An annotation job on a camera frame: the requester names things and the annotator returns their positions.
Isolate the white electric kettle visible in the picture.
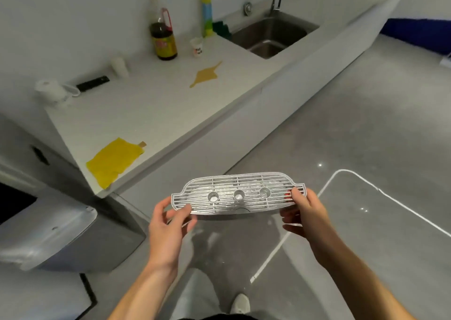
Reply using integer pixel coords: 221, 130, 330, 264
34, 79, 81, 108

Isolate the white and grey water dispenser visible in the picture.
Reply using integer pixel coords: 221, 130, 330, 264
0, 112, 147, 274

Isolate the green sponge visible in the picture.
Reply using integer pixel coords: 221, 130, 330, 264
212, 20, 233, 40

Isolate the person's white shoe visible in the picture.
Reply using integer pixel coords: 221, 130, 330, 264
229, 293, 251, 315

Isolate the person's left hand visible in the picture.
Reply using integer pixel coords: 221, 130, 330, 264
148, 196, 198, 272

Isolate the black remote control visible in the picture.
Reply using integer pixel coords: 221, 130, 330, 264
76, 75, 110, 93

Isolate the silver slotted drip tray grate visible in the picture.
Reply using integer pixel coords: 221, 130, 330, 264
171, 172, 308, 215

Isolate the person's right forearm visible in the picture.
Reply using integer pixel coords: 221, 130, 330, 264
311, 237, 417, 320

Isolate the blue furniture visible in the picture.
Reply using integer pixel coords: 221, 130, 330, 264
380, 18, 451, 55

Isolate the person's left forearm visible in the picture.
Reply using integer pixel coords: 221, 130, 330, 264
109, 261, 180, 320

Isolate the white plastic cup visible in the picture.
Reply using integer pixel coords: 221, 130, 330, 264
109, 56, 130, 79

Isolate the dark sauce bottle red handle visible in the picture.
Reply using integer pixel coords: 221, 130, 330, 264
147, 0, 178, 61

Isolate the person's grey trouser leg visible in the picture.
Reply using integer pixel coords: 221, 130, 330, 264
168, 268, 227, 320

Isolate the small yellow cloth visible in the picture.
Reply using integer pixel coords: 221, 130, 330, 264
189, 61, 223, 89

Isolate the person's right hand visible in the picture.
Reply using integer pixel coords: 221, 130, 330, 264
280, 188, 339, 256

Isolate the stainless steel sink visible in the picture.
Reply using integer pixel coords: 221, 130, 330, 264
230, 16, 320, 60

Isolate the yellow and blue detergent bottle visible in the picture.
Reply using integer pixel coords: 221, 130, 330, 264
201, 0, 214, 38

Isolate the large yellow cloth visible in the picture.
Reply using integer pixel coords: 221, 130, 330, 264
86, 137, 147, 190

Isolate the small white paper cup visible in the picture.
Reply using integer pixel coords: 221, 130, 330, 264
190, 37, 204, 58

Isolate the white kitchen counter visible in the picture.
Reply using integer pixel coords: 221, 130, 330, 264
44, 0, 418, 199

